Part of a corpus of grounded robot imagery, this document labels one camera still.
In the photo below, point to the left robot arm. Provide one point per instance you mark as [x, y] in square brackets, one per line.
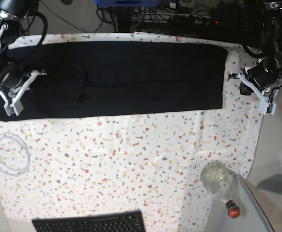
[265, 16]

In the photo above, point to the black power strip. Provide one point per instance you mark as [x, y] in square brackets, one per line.
[195, 19]

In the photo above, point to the black t-shirt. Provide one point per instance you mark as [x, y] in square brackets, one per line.
[88, 79]

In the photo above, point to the black computer keyboard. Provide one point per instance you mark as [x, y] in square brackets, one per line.
[131, 221]

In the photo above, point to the frosted glass panel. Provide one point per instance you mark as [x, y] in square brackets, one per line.
[252, 218]

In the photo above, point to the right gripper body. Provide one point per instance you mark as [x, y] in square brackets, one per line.
[12, 78]

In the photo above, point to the clear plastic bottle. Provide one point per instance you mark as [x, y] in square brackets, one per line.
[218, 181]

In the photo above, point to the terrazzo patterned tablecloth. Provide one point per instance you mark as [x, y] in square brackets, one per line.
[59, 168]

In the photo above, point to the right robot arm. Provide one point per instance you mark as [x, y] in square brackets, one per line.
[11, 14]

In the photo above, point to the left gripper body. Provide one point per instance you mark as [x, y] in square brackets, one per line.
[263, 75]

